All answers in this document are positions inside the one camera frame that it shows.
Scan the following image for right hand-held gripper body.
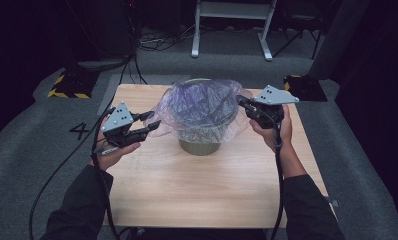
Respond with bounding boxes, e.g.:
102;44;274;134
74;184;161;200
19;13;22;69
246;84;300;130

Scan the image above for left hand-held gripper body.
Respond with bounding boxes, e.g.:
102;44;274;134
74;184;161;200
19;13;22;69
100;101;148;149

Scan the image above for purple plastic bag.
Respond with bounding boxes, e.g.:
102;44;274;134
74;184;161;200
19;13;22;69
146;78;255;144

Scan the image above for green plastic bucket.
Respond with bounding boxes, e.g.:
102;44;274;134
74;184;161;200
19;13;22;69
175;78;238;157

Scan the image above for person's right hand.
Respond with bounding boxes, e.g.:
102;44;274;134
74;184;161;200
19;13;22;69
249;104;294;154

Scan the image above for person's left hand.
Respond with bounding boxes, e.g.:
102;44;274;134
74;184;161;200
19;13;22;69
91;116;142;172

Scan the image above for black yellow striped base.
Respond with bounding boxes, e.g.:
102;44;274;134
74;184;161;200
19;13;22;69
47;69;100;100
283;74;329;103

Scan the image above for black tripod legs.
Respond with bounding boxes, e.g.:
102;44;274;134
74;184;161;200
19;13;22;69
272;13;324;61

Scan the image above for white metal stand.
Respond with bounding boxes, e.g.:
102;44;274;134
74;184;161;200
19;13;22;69
190;0;278;63

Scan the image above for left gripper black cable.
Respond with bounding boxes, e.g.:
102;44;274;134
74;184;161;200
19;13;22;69
91;107;145;240

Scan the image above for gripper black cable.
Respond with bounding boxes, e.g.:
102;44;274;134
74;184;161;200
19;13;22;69
270;121;286;240
91;107;145;240

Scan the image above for tangle of floor cables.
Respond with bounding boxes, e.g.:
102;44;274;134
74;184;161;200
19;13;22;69
137;23;196;52

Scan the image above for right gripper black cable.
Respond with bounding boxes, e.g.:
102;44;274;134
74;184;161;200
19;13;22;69
270;121;286;240

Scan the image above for grey post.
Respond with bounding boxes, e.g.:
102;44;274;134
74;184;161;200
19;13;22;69
306;0;371;81

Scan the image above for long black floor cable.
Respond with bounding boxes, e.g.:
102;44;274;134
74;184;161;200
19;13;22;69
28;54;136;240

